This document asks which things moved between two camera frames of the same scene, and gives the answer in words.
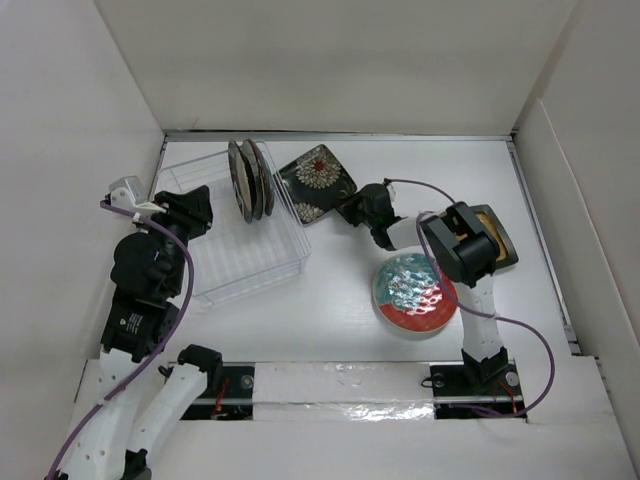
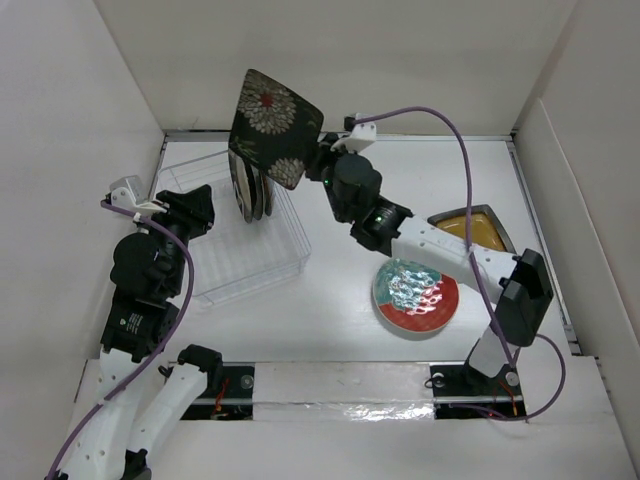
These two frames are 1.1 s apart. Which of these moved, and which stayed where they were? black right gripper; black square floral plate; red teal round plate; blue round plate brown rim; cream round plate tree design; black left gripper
Moved: black square floral plate; black right gripper
Stayed: blue round plate brown rim; red teal round plate; cream round plate tree design; black left gripper
